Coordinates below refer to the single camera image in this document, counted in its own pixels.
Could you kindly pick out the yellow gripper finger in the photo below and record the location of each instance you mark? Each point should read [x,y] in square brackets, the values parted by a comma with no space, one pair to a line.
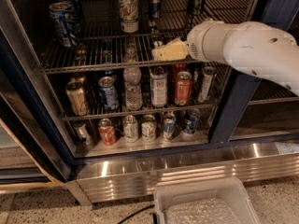
[174,50]

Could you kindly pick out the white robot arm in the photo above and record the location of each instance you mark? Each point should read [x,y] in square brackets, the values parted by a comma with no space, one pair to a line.
[250,47]

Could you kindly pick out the orange soda can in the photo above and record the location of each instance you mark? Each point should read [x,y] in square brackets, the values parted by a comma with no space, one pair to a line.
[183,87]

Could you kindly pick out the slim silver red can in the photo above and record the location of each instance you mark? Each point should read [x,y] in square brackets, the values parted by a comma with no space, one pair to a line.
[207,78]

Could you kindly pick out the slim blue tall can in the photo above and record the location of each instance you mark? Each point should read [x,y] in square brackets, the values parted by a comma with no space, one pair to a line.
[154,9]

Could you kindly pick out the white green soda can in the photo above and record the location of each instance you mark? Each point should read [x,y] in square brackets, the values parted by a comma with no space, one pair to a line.
[128,15]

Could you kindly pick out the blue can bottom right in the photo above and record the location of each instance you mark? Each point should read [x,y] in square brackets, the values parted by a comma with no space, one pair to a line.
[191,120]

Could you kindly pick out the blue silver can bottom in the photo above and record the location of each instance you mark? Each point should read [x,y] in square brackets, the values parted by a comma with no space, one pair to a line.
[169,125]

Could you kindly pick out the stainless steel fridge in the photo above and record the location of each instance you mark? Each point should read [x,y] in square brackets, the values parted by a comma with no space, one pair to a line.
[237,138]

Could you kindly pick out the blue can middle shelf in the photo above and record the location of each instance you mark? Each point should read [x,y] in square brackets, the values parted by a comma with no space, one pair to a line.
[108,93]

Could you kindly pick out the white green can bottom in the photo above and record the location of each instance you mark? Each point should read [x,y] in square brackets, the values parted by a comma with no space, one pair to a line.
[148,128]

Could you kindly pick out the white can bottom shelf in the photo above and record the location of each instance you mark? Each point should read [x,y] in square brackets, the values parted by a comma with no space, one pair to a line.
[130,128]

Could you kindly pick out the gold soda can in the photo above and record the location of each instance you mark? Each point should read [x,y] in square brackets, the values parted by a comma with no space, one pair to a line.
[76,94]

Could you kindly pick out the red can bottom shelf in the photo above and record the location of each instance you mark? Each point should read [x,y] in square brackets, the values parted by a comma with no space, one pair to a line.
[107,132]

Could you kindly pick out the middle blue pepsi can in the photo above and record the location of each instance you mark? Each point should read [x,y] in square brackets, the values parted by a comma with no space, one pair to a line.
[73,6]

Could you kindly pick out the blue pepsi can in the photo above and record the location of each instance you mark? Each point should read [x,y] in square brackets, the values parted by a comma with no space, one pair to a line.
[65,24]
[73,6]

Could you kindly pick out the front blue pepsi can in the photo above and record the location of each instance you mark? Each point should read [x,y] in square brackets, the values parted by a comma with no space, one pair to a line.
[65,24]

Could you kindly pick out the silver can bottom left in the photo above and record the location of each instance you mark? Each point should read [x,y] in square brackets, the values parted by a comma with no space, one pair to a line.
[82,132]

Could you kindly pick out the open fridge door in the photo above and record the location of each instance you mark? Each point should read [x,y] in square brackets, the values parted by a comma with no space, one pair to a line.
[29,160]

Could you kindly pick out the clear plastic water bottle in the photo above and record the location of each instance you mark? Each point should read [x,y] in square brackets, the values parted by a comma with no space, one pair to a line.
[133,94]

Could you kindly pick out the clear plastic bin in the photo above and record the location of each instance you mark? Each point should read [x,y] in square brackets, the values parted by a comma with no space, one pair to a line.
[230,189]

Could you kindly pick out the bubble wrap sheet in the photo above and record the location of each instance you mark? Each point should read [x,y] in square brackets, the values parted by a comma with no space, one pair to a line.
[206,211]

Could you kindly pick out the middle wire fridge shelf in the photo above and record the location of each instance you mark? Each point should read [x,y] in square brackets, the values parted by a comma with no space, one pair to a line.
[216,91]

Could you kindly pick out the wire fridge shelf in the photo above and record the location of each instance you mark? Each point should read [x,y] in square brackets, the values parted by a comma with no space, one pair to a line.
[216,91]
[105,44]

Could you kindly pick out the top wire fridge shelf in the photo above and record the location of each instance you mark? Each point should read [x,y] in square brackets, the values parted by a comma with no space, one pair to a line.
[105,44]

